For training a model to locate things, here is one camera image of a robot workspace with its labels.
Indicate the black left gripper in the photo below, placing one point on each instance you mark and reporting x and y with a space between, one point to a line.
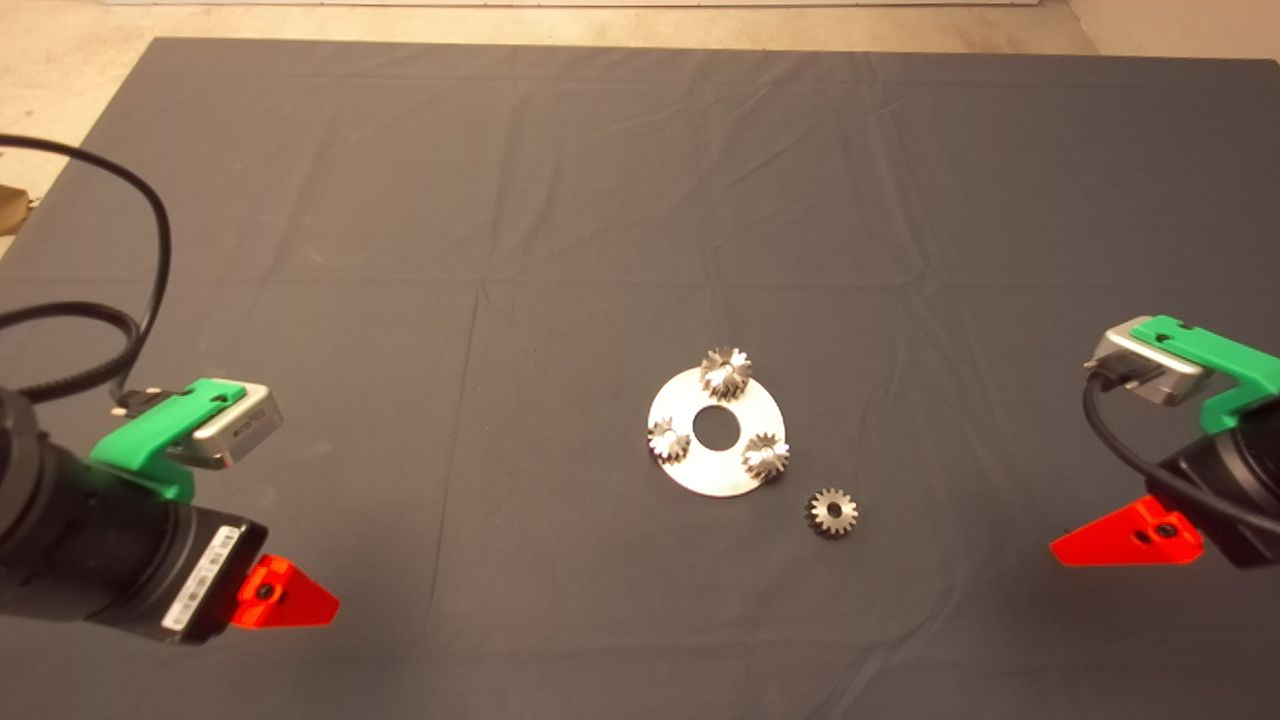
170 570

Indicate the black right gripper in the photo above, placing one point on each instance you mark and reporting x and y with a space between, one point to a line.
1245 490

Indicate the small steel gear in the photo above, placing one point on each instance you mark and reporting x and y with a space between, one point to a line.
765 457
832 512
668 441

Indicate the large steel gear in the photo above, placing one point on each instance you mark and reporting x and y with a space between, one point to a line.
726 375

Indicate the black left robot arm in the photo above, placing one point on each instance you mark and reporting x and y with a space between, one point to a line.
40 520

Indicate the round metal plate with pins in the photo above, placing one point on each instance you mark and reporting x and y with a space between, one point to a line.
700 476

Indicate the small brown box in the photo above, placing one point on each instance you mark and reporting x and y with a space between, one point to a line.
12 210

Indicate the dark grey table cloth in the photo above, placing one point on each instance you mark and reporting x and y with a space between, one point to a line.
600 200

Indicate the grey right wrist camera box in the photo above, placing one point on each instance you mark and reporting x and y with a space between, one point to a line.
1160 385

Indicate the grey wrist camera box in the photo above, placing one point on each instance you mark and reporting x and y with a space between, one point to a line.
240 430
1160 385

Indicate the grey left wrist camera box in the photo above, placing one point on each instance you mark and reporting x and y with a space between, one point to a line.
240 430

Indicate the green right camera mount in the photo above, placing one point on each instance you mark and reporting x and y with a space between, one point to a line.
1220 360

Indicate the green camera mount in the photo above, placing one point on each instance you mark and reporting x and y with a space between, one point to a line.
1220 360
140 440

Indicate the green left camera mount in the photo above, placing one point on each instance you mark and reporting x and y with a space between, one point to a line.
140 440

